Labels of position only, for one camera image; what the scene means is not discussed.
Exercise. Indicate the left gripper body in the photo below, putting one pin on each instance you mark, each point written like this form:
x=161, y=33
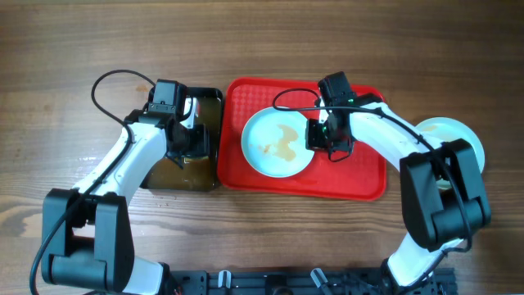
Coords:
x=192, y=142

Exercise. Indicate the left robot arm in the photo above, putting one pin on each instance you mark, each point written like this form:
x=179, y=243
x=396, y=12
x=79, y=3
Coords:
x=87, y=237

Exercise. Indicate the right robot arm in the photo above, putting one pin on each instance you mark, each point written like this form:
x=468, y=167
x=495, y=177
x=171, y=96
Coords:
x=443, y=196

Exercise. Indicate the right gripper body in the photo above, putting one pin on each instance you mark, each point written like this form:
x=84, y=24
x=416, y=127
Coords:
x=322, y=137

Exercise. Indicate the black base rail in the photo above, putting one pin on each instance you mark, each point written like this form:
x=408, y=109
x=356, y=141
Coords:
x=344, y=282

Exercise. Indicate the black water basin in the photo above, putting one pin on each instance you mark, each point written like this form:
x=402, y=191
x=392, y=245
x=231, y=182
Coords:
x=197, y=174

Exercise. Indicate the red plastic tray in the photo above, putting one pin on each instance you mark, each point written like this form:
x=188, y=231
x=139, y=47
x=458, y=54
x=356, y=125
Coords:
x=361, y=176

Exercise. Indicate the white plate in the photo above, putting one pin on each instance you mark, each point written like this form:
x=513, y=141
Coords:
x=273, y=143
x=448, y=130

